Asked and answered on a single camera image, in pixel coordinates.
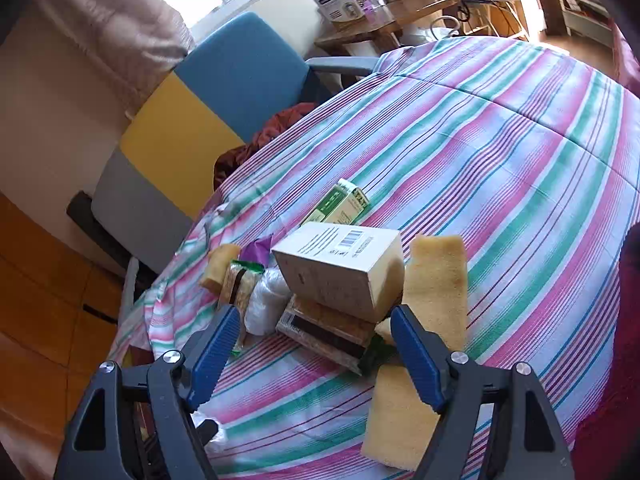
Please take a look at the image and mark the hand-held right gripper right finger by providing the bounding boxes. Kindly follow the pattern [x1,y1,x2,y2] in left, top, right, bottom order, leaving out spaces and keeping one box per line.
[390,304,576,480]

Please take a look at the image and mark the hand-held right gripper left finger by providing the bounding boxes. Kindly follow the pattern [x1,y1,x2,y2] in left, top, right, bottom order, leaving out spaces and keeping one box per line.
[52,304,242,480]

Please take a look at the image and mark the tall yellow sponge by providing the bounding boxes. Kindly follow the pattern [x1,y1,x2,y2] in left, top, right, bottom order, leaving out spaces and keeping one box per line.
[402,234,469,351]

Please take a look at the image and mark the small rice cracker packet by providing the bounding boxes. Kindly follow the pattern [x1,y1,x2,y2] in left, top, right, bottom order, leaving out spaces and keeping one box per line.
[217,259,266,356]

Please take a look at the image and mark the large rice cracker packet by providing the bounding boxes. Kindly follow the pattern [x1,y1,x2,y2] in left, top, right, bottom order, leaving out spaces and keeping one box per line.
[276,295,396,376]

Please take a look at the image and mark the purple snack packet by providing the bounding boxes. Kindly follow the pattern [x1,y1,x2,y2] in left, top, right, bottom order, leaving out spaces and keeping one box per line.
[241,237,273,267]

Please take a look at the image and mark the white cardboard box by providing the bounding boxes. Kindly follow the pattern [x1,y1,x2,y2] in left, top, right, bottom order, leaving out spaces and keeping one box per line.
[271,221,405,323]

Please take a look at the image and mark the green carton box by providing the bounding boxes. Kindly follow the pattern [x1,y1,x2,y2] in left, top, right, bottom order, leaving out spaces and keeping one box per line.
[300,178,372,228]

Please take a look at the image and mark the crumpled white plastic bag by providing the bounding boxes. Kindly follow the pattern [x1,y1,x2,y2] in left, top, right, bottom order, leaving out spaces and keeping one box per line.
[245,266,293,336]

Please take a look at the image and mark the dark red fleece blanket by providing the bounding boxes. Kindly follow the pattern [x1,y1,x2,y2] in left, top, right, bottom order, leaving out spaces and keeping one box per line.
[570,220,640,480]

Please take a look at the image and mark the striped pink green blanket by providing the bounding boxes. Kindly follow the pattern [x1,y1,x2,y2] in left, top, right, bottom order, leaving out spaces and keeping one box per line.
[107,35,640,480]

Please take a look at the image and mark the dark red cloth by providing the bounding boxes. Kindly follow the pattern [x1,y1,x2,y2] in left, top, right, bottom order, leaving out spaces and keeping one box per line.
[214,102,321,191]

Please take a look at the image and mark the blue yellow grey chair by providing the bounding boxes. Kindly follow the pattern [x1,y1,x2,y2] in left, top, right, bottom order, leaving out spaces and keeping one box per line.
[67,12,381,281]

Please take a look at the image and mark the wooden desk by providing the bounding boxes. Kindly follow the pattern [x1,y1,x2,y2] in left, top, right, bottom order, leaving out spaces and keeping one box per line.
[315,0,461,56]

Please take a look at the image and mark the pink curtain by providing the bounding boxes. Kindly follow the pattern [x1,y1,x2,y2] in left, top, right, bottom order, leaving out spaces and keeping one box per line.
[30,0,196,116]

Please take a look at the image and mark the purple jars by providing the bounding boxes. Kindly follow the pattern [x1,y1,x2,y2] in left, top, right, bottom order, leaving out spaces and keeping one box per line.
[350,0,392,22]

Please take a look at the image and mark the white grey product box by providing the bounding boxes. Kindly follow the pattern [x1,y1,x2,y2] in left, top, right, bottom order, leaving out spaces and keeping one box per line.
[307,0,366,23]

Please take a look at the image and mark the white shelf unit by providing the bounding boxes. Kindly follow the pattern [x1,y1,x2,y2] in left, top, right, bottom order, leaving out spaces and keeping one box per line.
[555,0,616,46]

